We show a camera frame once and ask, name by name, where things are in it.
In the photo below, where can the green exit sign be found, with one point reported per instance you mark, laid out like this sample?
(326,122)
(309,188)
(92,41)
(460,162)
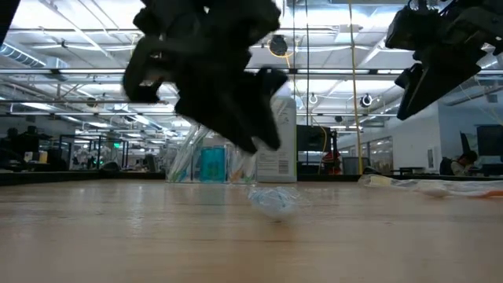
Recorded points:
(116,145)

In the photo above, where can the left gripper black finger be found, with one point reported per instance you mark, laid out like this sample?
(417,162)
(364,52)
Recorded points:
(269,110)
(224,114)

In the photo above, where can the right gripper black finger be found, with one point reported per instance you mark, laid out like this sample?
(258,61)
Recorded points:
(440,84)
(406,78)

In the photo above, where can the orange toothbrush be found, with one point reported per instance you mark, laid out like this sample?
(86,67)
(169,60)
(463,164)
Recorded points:
(440,192)
(239,171)

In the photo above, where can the yellow container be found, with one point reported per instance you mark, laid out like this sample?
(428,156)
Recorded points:
(42,157)

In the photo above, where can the red and black machine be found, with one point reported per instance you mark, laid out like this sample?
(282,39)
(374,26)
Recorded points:
(332,161)

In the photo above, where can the black monitor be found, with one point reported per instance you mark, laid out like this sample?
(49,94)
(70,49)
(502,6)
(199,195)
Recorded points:
(314,139)
(490,140)

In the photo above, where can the blue toothbrush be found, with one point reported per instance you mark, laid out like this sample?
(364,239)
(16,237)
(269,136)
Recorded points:
(275,202)

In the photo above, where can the clear plastic organizer cup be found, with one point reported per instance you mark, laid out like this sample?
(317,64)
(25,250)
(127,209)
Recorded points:
(236,177)

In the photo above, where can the silver ventilation duct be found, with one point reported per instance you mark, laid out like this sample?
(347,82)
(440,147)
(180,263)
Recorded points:
(19,55)

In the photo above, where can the person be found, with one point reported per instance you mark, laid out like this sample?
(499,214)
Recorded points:
(465,158)
(31,131)

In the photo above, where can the white wipes canister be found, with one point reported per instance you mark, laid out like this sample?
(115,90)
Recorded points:
(285,165)

